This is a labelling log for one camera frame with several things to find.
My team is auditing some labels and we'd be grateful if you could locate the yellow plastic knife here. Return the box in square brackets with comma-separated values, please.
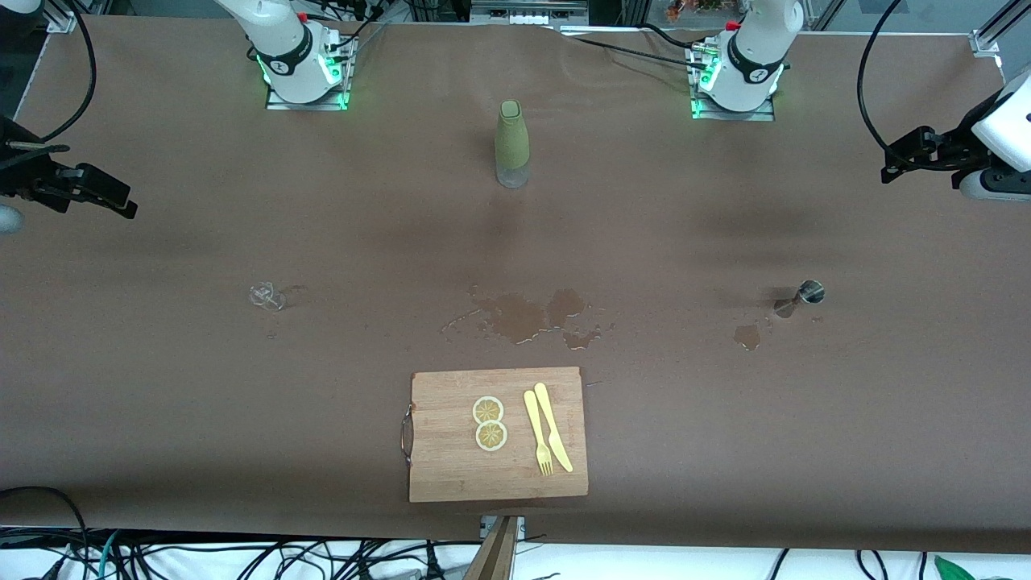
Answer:
[534, 382, 574, 474]

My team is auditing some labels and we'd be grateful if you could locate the clear glass measuring cup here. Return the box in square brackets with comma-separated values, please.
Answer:
[248, 281, 287, 313]

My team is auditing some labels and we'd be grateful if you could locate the black cable lying on cover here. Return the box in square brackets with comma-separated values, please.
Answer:
[560, 32, 714, 73]

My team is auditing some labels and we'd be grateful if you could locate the steel double jigger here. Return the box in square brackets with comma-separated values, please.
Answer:
[772, 279, 826, 320]

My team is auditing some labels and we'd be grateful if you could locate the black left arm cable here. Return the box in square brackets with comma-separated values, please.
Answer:
[856, 0, 915, 155]

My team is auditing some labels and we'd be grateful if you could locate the grey metal rack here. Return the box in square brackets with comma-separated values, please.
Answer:
[471, 0, 590, 25]

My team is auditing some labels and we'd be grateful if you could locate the black looped cable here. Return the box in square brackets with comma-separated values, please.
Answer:
[0, 486, 91, 580]

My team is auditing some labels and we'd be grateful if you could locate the teal cable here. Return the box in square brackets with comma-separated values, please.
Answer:
[95, 530, 123, 580]

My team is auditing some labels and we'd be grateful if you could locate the brown table cover sheet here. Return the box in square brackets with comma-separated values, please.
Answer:
[0, 14, 1031, 557]

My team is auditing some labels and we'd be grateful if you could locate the yellow plastic fork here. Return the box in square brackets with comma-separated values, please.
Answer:
[524, 390, 555, 477]

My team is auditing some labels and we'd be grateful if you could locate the wooden cutting board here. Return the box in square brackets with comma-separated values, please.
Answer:
[400, 367, 590, 503]

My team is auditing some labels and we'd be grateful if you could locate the green sleeved glass bottle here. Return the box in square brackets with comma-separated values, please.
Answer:
[494, 99, 532, 189]

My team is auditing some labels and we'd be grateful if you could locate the aluminium frame post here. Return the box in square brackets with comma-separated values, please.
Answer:
[969, 0, 1031, 59]
[44, 0, 81, 35]

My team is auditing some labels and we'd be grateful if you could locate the wooden beam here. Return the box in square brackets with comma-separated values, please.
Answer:
[463, 516, 520, 580]

